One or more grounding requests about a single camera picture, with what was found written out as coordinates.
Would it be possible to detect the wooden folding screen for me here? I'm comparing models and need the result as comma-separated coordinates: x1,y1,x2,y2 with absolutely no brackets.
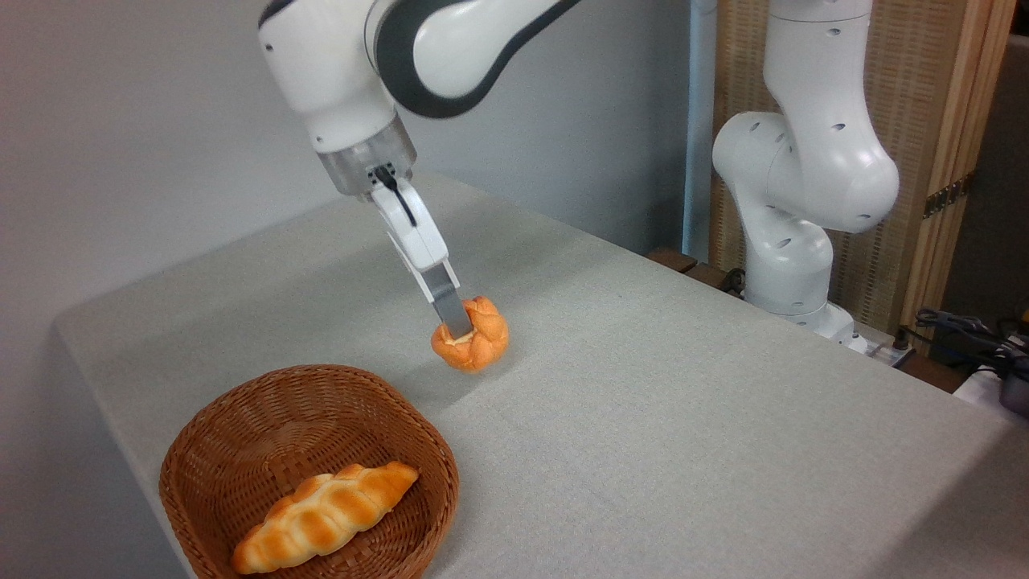
711,0,1019,348

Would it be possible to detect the black cable bundle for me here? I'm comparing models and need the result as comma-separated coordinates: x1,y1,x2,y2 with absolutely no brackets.
915,308,1029,380

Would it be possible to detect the grey tablecloth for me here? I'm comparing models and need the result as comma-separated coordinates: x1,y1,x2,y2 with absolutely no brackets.
54,170,1029,579

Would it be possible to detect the round orange bread roll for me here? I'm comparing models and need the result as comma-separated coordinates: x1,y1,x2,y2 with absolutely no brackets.
430,295,510,374

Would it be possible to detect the brown wicker basket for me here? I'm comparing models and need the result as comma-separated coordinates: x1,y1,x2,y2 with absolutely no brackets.
158,364,461,579

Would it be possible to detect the long twisted bread loaf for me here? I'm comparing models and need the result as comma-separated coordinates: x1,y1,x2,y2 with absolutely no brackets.
232,461,420,576

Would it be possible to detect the white vertical pipe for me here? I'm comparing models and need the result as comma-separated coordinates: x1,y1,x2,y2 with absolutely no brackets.
682,0,719,263

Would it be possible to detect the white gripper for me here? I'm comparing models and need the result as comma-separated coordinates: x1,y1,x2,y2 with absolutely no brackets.
368,177,475,341

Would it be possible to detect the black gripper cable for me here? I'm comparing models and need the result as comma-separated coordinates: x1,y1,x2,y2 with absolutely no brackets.
373,164,418,228

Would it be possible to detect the brass screen hinge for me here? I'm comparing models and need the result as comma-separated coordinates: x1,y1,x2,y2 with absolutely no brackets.
923,172,975,220

